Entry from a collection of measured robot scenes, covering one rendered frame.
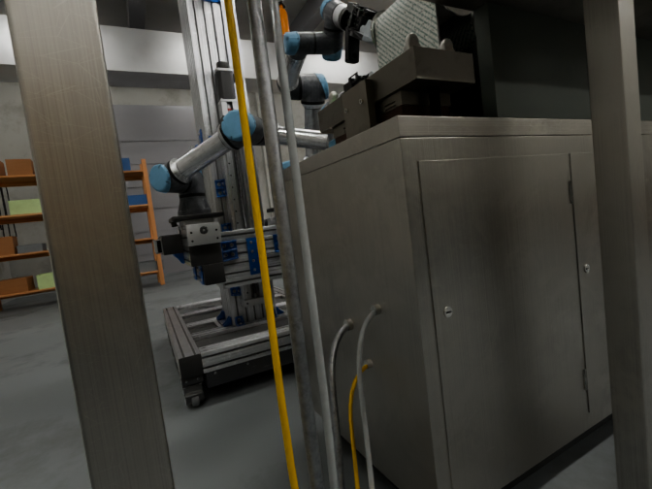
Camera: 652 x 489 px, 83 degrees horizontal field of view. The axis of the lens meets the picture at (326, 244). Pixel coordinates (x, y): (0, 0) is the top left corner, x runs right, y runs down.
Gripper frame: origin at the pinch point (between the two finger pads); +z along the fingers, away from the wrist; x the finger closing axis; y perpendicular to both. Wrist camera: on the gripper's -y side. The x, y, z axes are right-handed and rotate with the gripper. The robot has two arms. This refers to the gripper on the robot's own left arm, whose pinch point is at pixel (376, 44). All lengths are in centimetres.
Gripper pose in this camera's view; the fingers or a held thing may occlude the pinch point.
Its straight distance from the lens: 130.8
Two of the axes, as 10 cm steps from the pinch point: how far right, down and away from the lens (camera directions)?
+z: 4.4, 6.4, -6.3
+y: 2.0, -7.5, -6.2
